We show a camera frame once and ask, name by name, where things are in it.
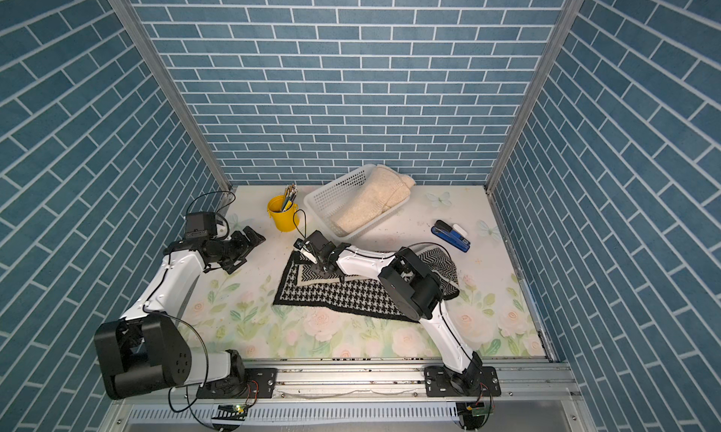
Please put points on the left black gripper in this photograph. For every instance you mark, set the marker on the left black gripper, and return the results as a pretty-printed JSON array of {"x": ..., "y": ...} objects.
[{"x": 243, "y": 245}]

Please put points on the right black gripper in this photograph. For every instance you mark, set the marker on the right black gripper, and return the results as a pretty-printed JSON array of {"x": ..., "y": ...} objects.
[{"x": 316, "y": 267}]

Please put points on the black white patterned cloth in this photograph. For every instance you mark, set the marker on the black white patterned cloth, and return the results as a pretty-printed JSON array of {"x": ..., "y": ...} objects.
[{"x": 302, "y": 286}]

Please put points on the beige knitted scarf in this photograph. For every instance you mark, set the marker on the beige knitted scarf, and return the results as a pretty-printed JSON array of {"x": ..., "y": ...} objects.
[{"x": 384, "y": 189}]

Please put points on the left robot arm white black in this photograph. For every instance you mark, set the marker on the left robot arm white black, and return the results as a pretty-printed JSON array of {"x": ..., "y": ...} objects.
[{"x": 144, "y": 351}]

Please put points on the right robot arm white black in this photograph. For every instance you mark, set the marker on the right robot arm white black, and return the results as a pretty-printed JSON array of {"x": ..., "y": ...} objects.
[{"x": 415, "y": 290}]

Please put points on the white plastic mesh basket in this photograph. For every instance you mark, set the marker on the white plastic mesh basket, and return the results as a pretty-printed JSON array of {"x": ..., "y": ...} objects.
[{"x": 328, "y": 200}]

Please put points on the yellow cup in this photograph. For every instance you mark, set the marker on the yellow cup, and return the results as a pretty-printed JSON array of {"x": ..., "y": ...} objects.
[{"x": 283, "y": 213}]

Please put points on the floral table mat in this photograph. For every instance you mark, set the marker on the floral table mat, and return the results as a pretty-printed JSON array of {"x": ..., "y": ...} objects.
[{"x": 237, "y": 311}]

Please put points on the small white box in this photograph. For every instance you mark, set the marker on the small white box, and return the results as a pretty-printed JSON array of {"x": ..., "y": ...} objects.
[{"x": 457, "y": 228}]

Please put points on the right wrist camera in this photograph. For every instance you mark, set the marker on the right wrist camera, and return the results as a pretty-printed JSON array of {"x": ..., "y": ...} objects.
[{"x": 308, "y": 255}]

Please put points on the aluminium front rail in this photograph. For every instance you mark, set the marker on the aluminium front rail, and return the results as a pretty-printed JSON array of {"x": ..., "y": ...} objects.
[{"x": 403, "y": 380}]

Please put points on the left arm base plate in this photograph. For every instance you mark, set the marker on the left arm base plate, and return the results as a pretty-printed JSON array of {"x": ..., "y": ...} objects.
[{"x": 256, "y": 383}]

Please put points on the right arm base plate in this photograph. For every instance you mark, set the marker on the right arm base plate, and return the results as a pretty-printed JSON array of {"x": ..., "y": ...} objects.
[{"x": 440, "y": 381}]

